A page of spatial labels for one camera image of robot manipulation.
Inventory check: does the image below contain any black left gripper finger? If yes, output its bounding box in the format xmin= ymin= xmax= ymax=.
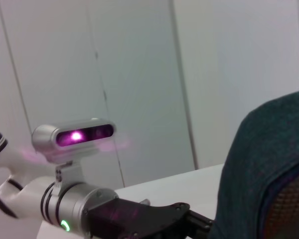
xmin=185 ymin=209 xmax=214 ymax=237

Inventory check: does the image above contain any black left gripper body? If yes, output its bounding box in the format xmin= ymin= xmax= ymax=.
xmin=84 ymin=198 xmax=190 ymax=239

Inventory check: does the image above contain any dark teal insulated lunch bag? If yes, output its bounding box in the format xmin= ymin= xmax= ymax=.
xmin=209 ymin=87 xmax=299 ymax=239

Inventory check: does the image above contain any white partition panel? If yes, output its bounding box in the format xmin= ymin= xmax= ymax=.
xmin=0 ymin=0 xmax=127 ymax=189
xmin=0 ymin=0 xmax=33 ymax=150
xmin=88 ymin=0 xmax=199 ymax=187

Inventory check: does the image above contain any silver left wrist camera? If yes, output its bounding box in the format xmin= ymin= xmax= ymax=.
xmin=31 ymin=118 xmax=117 ymax=191

